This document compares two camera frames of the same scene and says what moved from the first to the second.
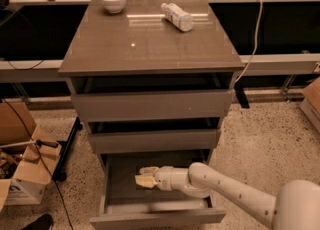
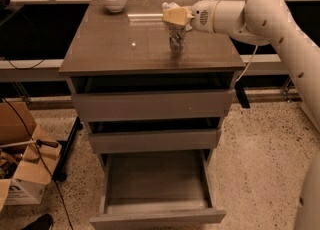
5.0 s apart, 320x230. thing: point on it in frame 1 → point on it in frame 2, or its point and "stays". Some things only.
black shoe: [44, 222] stays
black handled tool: [37, 142] stays
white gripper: [164, 177] → [202, 16]
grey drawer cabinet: [153, 78] stays
